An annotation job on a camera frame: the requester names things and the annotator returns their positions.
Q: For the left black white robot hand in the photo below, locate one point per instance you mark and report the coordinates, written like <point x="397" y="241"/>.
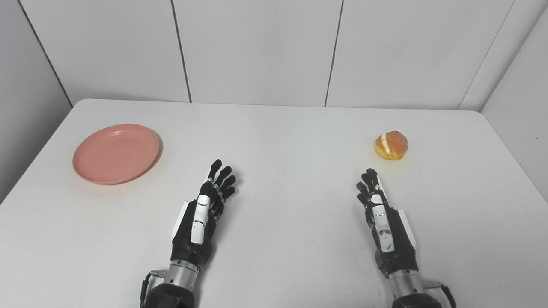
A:
<point x="199" y="222"/>

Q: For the pink round plate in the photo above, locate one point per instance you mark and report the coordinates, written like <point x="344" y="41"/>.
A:
<point x="115" y="154"/>

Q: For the cream puff pastry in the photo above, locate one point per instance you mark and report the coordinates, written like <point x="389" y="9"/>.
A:
<point x="394" y="145"/>

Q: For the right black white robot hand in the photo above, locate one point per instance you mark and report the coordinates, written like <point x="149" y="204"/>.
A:
<point x="391" y="239"/>

